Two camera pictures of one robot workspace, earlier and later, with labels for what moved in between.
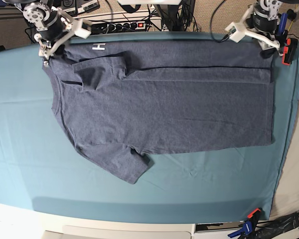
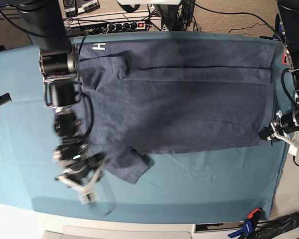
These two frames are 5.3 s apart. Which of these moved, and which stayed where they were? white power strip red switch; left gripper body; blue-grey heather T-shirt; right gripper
Moved: right gripper; left gripper body
Stayed: blue-grey heather T-shirt; white power strip red switch
